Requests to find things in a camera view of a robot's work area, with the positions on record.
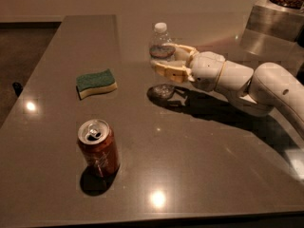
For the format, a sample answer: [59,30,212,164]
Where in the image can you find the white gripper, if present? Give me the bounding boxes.
[154,43,225,92]

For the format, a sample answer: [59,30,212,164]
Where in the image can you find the green and yellow sponge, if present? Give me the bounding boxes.
[76,69,118,100]

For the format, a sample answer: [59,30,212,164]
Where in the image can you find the small black object on floor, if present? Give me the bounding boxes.
[12,82,23,97]

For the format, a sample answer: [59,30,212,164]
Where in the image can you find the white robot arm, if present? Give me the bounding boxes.
[149,43,304,138]

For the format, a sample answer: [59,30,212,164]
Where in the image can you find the clear plastic water bottle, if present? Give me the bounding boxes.
[149,22,176,67]

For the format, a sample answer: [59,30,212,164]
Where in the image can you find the red soda can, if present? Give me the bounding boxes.
[78,119,120,178]

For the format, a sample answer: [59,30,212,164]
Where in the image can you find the metal box container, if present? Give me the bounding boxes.
[240,0,304,59]

